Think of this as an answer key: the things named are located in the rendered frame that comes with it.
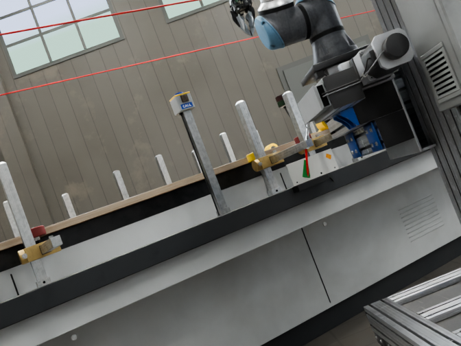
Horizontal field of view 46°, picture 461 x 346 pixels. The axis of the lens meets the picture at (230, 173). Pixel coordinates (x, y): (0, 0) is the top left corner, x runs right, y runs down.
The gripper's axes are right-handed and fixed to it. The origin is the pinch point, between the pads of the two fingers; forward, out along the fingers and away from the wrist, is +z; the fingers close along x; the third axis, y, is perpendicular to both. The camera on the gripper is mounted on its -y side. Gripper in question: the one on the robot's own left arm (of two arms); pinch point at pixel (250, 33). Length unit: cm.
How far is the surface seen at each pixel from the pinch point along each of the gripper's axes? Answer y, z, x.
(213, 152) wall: -524, -10, -12
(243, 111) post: -26.2, 23.7, -10.3
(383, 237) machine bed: -73, 103, 39
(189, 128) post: -15.0, 23.8, -34.7
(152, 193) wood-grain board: -22, 43, -59
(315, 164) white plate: -36, 56, 12
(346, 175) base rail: -40, 66, 24
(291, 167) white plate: -31, 53, 1
